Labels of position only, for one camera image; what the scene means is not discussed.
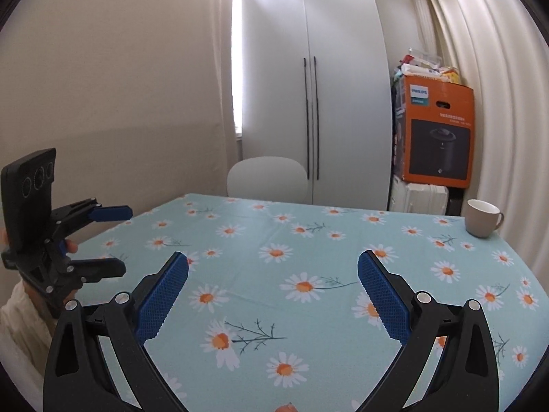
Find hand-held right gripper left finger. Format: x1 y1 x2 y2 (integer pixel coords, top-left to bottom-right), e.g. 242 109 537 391
42 251 189 412

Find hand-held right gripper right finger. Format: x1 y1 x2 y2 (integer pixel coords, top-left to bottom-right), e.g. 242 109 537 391
357 250 500 412

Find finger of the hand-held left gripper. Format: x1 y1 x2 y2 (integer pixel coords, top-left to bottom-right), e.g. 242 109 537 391
51 198 133 241
45 257 127 295

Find person's left forearm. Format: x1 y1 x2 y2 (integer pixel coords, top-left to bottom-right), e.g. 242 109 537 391
0 281 56 400

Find daisy print tablecloth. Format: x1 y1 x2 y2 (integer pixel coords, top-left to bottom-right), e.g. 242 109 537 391
73 193 541 412

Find white ribbed box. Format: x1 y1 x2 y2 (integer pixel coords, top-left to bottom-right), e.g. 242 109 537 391
389 176 450 215

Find beige cup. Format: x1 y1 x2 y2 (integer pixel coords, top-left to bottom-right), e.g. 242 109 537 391
465 199 505 238

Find white chair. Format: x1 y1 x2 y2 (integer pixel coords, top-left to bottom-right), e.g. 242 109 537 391
226 157 308 202

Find orange appliance box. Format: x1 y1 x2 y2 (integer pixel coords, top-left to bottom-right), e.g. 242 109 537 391
392 73 475 190

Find window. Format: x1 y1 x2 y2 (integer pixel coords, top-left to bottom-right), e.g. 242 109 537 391
233 0 244 138

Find white wardrobe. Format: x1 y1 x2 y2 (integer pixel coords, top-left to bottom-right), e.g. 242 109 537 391
240 0 393 212

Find cream curtain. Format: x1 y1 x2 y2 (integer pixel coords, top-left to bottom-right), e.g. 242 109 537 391
405 0 549 293

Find pile of packets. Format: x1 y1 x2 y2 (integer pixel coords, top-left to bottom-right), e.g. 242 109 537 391
394 47 462 84

